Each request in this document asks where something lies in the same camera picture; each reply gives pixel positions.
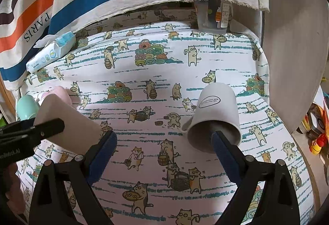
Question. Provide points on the grey cup with oval print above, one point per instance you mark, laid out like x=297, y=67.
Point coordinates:
x=218, y=105

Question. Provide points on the mint green plastic toy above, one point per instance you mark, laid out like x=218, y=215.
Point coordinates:
x=24, y=108

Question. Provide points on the yellow and red toy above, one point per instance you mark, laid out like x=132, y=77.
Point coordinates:
x=317, y=132

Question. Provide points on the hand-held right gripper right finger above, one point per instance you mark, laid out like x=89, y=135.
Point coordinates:
x=223, y=153

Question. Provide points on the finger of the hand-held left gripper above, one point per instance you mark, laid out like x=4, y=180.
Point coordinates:
x=46, y=128

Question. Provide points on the wooden round panel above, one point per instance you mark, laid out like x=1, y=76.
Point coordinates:
x=290, y=47

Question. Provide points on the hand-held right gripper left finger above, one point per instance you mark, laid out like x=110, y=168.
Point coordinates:
x=106, y=145

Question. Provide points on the cat printed bed sheet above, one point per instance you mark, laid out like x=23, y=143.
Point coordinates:
x=159, y=81

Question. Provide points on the beige cup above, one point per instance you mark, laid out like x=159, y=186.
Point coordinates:
x=68, y=114

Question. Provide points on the wet wipes pack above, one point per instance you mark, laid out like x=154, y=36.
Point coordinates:
x=48, y=54

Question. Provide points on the clear plastic container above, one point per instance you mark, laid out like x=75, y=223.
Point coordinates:
x=205, y=18

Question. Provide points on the pink cup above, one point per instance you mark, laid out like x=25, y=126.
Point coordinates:
x=63, y=94

